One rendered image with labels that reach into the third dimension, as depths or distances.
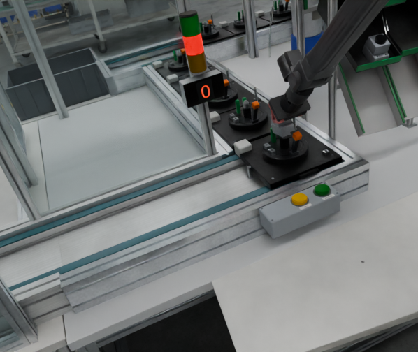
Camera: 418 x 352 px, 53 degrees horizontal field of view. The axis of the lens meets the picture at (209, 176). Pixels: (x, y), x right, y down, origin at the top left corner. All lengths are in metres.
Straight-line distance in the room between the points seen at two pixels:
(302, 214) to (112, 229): 0.54
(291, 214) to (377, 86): 0.53
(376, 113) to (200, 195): 0.59
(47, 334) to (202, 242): 0.44
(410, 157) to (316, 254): 0.53
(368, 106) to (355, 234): 0.41
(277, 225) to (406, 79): 0.67
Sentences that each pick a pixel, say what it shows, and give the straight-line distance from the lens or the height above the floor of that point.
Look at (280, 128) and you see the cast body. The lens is 1.24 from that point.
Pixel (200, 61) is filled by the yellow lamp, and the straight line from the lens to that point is 1.19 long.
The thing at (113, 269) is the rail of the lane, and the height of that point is 0.95.
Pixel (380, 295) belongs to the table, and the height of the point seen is 0.86.
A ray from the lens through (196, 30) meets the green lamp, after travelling 1.16.
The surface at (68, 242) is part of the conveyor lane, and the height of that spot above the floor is 0.92.
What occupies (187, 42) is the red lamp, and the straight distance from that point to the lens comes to 1.17.
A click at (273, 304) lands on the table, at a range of 1.03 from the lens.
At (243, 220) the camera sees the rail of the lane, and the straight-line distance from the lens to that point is 1.14.
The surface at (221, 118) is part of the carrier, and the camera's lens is 1.56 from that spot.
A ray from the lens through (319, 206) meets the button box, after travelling 1.14.
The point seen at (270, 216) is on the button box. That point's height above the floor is 0.96.
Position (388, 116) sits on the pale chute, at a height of 1.02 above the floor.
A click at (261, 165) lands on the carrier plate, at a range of 1.26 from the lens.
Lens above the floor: 1.68
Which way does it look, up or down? 34 degrees down
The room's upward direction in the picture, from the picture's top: 12 degrees counter-clockwise
